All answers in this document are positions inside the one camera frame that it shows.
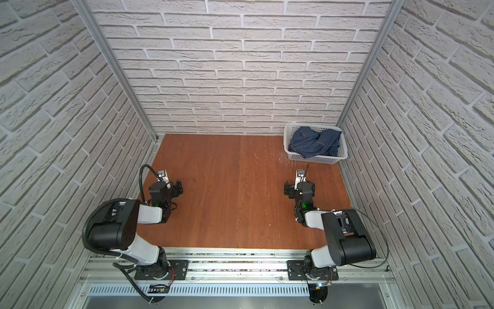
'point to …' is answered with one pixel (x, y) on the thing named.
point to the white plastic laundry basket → (342, 151)
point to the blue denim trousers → (307, 142)
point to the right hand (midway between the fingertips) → (297, 179)
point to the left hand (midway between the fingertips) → (167, 180)
